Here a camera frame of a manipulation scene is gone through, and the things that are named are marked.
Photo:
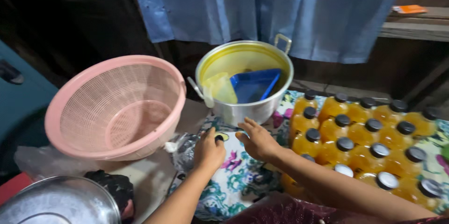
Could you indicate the person's left hand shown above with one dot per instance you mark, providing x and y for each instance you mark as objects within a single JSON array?
[{"x": 208, "y": 155}]

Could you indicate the person's right hand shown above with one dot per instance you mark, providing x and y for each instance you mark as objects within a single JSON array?
[{"x": 261, "y": 145}]

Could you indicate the person's left fingers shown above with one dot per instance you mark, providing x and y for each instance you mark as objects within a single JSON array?
[{"x": 207, "y": 134}]

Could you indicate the black bottle cap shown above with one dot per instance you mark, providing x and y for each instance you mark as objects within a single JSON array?
[{"x": 219, "y": 138}]

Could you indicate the clear bag of black caps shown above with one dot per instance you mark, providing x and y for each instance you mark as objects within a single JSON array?
[{"x": 184, "y": 154}]

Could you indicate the small white plastic scrap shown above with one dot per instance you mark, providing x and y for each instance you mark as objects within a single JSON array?
[{"x": 171, "y": 147}]

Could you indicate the floral patterned cloth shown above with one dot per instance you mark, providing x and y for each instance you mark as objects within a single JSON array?
[{"x": 242, "y": 178}]

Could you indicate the blue plastic scoop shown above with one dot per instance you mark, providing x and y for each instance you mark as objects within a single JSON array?
[{"x": 252, "y": 87}]

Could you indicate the pink plastic colander basket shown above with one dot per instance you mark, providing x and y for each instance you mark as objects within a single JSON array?
[{"x": 115, "y": 111}]

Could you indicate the black plastic bag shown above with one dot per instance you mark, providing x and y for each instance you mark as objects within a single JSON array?
[{"x": 114, "y": 187}]

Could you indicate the person's maroon clothing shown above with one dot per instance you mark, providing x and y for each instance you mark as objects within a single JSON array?
[{"x": 287, "y": 213}]

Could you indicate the blue curtain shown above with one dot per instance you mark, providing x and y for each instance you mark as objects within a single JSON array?
[{"x": 280, "y": 10}]

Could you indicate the group of orange juice bottles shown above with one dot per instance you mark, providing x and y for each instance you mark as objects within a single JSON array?
[{"x": 354, "y": 136}]

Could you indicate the shiny metal pot lid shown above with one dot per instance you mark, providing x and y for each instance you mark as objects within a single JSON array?
[{"x": 59, "y": 201}]

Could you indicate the crumpled clear plastic bag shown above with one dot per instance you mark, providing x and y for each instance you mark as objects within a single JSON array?
[{"x": 42, "y": 162}]

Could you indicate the red flat object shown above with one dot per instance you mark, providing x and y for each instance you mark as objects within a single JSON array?
[{"x": 12, "y": 187}]

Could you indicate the wooden shelf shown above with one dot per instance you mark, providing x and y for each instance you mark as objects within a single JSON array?
[{"x": 414, "y": 27}]

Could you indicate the orange packet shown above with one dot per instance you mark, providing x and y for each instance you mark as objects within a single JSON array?
[{"x": 408, "y": 9}]

